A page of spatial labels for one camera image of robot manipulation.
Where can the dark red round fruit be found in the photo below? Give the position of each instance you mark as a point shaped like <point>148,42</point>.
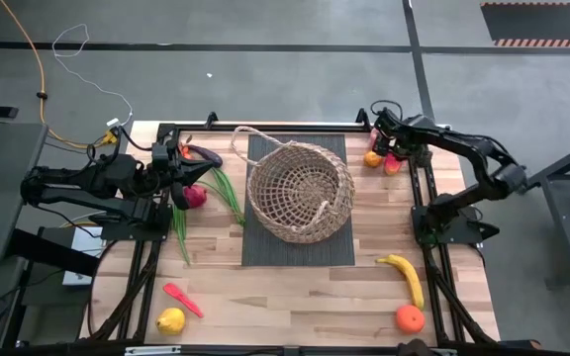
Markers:
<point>197,197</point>

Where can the red chili pepper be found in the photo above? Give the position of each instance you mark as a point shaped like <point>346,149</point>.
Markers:
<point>178,295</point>

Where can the black metal stand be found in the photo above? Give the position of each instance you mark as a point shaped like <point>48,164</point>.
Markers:
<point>562,207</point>

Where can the red and yellow mango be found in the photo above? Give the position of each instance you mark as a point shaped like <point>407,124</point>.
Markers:
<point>392,166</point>

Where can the dark grey placemat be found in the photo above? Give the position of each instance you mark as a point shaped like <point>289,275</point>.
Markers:
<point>265,252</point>

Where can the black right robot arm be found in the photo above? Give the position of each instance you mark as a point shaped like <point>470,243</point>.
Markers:
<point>463,143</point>

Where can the white adapter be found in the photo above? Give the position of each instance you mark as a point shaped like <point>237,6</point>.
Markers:
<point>113,121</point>

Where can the small yellow-orange tangerine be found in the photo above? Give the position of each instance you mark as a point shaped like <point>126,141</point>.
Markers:
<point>372,159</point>

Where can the yellow lemon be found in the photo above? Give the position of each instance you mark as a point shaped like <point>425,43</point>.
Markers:
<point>170,321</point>

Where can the large orange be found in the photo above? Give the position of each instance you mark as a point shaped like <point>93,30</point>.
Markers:
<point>409,319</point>

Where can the green onion stalks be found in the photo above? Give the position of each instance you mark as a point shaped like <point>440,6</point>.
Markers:
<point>228,193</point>

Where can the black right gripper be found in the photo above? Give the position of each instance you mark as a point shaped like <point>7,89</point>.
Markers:
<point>394,129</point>

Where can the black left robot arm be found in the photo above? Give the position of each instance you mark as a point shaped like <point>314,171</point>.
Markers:
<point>117,170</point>

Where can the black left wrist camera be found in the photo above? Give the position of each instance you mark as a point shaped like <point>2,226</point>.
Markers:
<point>160,155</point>

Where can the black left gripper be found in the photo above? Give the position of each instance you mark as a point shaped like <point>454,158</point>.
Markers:
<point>172,173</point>

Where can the yellow plug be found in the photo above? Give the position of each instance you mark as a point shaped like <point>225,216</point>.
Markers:
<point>109,137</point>

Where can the yellow banana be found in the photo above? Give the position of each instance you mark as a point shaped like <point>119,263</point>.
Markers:
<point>408,277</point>

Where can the purple eggplant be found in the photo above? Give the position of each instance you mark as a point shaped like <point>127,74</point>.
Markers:
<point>211,157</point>

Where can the white box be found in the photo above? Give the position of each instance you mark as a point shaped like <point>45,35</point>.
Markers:
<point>84,244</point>

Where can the black mat with hazard stripes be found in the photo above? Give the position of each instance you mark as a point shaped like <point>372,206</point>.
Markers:
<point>537,22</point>

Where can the black aluminium mast beam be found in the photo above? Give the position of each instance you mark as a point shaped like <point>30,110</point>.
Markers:
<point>52,252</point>

